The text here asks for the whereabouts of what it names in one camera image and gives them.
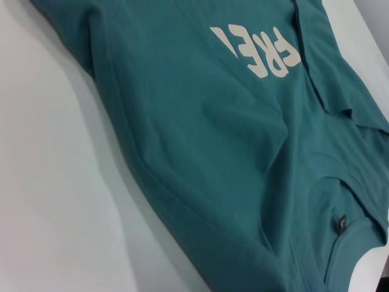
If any teal t-shirt with white print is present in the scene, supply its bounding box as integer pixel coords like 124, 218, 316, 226
29, 0, 389, 292

